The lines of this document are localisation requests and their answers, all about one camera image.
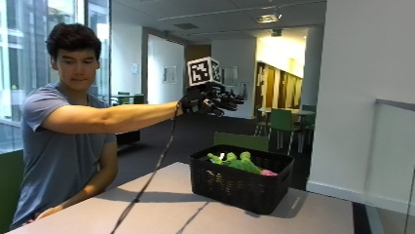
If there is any white marker cube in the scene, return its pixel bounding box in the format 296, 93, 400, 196
186, 56, 224, 88

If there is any green chair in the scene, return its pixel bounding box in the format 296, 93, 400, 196
213, 131, 272, 152
268, 108, 305, 152

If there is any green soft toy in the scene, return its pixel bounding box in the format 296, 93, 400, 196
207, 151, 264, 176

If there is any black plastic basket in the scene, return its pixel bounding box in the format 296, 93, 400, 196
188, 143, 296, 216

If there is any ceiling light fixture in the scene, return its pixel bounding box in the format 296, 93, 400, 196
255, 13, 284, 24

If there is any the person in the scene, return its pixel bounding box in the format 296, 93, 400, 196
10, 22, 183, 230

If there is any glass railing panel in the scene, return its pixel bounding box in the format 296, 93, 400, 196
364, 98, 415, 234

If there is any framed wall picture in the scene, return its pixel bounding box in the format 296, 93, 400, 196
221, 65, 239, 88
163, 65, 180, 85

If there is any black glove cable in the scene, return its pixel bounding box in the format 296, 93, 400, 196
110, 102, 183, 234

